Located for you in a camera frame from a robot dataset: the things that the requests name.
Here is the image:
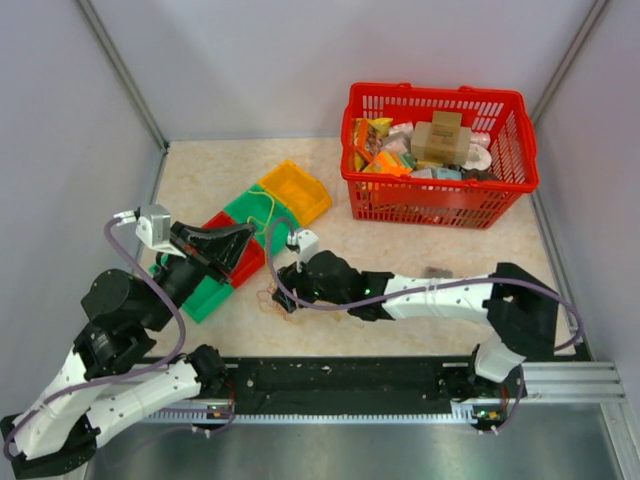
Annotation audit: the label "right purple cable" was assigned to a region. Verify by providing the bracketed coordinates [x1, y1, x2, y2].
[263, 217, 585, 356]

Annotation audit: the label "orange snack box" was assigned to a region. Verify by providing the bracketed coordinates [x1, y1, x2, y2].
[362, 151, 414, 176]

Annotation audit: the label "brown cardboard box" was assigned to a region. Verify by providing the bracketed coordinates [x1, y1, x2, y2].
[410, 111, 471, 165]

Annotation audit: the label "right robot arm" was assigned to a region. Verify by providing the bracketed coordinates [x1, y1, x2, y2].
[270, 250, 576, 396]

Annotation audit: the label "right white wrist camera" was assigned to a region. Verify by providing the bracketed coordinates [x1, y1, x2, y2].
[286, 228, 319, 263]

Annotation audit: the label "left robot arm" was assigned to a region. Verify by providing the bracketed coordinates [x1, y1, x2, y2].
[1, 218, 255, 479]

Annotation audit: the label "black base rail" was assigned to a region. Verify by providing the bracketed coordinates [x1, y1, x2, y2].
[134, 355, 526, 415]

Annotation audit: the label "red plastic shopping basket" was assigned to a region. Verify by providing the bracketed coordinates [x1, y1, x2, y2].
[340, 82, 539, 229]

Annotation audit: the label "green plastic bin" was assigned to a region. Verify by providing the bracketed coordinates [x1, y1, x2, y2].
[224, 184, 300, 247]
[150, 257, 233, 323]

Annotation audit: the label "red plastic bin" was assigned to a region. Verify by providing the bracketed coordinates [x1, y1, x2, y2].
[202, 211, 265, 289]

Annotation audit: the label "lower green plastic bin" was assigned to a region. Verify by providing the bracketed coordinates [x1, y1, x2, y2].
[150, 257, 233, 323]

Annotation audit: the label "purple cable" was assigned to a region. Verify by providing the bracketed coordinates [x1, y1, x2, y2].
[2, 212, 236, 461]
[263, 217, 585, 356]

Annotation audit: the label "upper green plastic bin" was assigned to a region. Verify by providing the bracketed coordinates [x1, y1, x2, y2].
[224, 184, 300, 247]

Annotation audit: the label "grey pink small packet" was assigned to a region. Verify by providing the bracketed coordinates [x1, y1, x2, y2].
[423, 266, 453, 279]

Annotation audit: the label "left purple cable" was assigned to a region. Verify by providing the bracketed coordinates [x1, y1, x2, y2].
[2, 212, 236, 461]

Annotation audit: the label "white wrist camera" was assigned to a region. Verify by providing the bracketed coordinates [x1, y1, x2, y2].
[113, 204, 176, 254]
[286, 228, 319, 263]

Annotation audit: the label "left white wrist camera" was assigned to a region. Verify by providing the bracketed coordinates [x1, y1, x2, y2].
[113, 204, 176, 254]

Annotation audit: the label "grey slotted cable duct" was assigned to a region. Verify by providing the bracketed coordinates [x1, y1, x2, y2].
[143, 399, 502, 425]

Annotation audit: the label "white tape roll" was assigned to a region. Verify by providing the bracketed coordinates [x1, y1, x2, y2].
[462, 143, 492, 171]

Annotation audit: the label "yellow plastic bin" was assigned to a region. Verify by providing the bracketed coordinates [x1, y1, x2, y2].
[258, 160, 332, 226]

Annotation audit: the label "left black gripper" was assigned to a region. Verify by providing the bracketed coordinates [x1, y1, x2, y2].
[143, 220, 260, 330]

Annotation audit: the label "yellow orange wires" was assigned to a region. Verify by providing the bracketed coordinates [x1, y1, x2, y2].
[254, 282, 301, 324]

